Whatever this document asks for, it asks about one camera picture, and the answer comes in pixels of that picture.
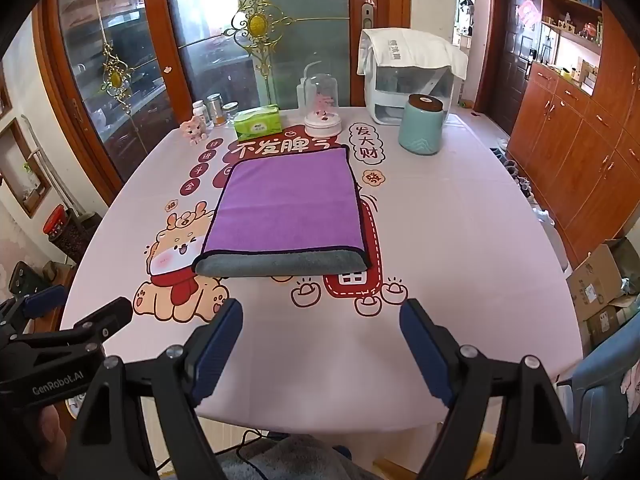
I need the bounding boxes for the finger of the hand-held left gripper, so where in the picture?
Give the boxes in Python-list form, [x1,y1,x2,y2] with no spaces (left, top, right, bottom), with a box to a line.
[60,296,134,356]
[0,284,67,333]

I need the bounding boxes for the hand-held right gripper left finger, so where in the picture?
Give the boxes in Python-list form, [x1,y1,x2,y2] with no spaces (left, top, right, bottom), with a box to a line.
[65,298,244,480]

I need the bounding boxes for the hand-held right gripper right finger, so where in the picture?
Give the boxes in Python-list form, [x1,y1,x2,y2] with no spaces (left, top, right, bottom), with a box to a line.
[398,298,583,480]

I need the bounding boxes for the purple and grey towel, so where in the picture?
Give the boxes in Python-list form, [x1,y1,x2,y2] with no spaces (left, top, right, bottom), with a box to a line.
[194,146,373,279]

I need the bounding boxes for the person's left hand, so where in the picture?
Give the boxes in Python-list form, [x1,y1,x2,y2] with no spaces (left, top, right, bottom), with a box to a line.
[27,402,69,480]

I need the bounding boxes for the red container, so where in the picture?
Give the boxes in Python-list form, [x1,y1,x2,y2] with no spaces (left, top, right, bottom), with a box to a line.
[42,205,71,237]

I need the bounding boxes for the pink printed tablecloth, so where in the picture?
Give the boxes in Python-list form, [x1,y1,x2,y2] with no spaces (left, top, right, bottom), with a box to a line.
[59,105,586,431]

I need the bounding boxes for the cardboard box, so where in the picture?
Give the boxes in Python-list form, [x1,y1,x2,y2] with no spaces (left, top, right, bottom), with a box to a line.
[567,240,640,348]

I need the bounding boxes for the blue chair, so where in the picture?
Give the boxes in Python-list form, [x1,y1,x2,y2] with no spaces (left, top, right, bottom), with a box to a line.
[570,305,640,480]

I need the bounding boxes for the pink toy figurine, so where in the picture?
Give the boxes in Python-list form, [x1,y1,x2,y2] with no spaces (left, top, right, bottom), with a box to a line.
[180,114,211,146]

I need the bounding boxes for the teal canister with brown lid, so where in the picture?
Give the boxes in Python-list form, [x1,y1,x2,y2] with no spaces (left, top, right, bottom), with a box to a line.
[398,93,446,156]

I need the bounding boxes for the green tissue box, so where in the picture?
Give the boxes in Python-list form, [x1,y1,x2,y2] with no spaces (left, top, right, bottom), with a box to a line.
[234,105,282,142]

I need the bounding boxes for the white countertop appliance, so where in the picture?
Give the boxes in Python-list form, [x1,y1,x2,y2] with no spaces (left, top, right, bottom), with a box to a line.
[363,57,461,126]

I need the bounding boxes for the glass dome with pink figure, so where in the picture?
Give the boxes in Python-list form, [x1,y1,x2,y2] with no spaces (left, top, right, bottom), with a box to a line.
[304,73,344,137]

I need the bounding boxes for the white squeeze bottle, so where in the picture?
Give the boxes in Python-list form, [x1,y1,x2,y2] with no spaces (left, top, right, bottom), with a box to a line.
[298,61,322,112]

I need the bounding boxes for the white cloth cover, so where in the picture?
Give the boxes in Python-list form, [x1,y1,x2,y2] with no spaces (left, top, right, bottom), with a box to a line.
[356,28,469,81]

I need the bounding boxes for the dark entry door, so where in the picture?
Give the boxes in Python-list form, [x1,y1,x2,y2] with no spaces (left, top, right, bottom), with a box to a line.
[499,0,542,136]

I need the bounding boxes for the glass door with gold ornaments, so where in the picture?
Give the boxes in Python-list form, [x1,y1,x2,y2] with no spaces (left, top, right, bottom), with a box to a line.
[40,0,412,203]

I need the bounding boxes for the black cable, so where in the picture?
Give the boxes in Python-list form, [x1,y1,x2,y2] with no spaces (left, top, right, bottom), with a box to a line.
[155,429,273,472]

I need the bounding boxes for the wooden wall cabinet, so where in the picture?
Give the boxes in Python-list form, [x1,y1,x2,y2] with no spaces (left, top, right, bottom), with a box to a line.
[507,0,640,261]

